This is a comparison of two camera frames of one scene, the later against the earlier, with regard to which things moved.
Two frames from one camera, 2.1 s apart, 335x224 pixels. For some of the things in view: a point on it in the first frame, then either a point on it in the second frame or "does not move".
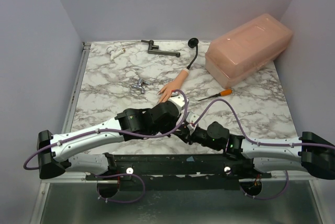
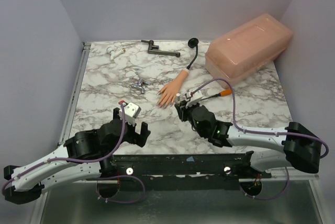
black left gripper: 174,124 -> 136,138
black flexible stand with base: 193,43 does not move
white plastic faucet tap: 114,52 does not move
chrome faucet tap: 140,85 does not move
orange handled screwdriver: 225,92 does not move
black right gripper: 187,133 -> 185,111
